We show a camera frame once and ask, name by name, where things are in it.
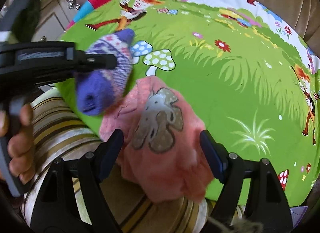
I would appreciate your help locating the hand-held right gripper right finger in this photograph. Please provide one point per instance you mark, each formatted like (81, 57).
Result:
(212, 155)

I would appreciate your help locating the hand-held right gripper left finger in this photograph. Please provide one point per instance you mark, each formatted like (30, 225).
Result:
(111, 153)

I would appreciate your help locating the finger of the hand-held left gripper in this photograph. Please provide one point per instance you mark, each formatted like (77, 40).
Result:
(100, 60)

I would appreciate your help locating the purple patterned knitted sock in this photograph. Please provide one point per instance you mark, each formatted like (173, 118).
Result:
(117, 80)

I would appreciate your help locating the pink fleece garment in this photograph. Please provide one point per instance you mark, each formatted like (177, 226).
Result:
(162, 165)

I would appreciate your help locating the person's left hand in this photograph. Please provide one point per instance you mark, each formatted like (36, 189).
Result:
(22, 153)

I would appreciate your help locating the white ornate dresser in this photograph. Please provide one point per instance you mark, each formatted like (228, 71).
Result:
(52, 22)

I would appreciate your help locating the striped velvet cushion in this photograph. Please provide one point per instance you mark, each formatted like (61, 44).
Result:
(62, 128)

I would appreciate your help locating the cartoon printed blanket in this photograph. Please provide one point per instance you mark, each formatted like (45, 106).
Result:
(225, 85)

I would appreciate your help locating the purple box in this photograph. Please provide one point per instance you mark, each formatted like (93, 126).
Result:
(298, 214)

